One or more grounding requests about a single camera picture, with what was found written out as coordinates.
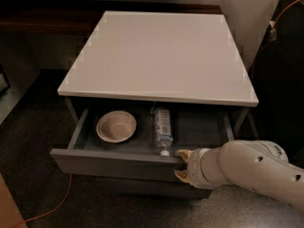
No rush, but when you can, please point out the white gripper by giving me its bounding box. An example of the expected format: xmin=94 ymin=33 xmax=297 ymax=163
xmin=174 ymin=148 xmax=212 ymax=189

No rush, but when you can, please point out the clear blue plastic bottle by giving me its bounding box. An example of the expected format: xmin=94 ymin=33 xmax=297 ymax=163
xmin=154 ymin=107 xmax=173 ymax=157

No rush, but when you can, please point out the grey top drawer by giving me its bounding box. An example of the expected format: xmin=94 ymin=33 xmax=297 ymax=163
xmin=50 ymin=104 xmax=233 ymax=182

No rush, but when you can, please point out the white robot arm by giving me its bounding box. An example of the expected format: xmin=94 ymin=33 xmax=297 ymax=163
xmin=175 ymin=140 xmax=304 ymax=212

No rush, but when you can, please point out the grey drawer cabinet white top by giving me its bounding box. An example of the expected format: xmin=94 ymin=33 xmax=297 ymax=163
xmin=57 ymin=10 xmax=259 ymax=200

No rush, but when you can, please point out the beige bowl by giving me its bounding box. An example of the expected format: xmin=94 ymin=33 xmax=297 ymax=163
xmin=96 ymin=110 xmax=137 ymax=143

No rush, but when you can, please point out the dark wooden shelf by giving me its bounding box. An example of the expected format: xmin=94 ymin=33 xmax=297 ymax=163
xmin=0 ymin=0 xmax=222 ymax=35

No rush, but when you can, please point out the orange floor cable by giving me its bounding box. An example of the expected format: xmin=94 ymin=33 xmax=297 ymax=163
xmin=11 ymin=173 xmax=74 ymax=228

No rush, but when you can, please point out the orange cable with connector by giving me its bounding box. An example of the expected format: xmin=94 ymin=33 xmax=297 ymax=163
xmin=250 ymin=0 xmax=304 ymax=78

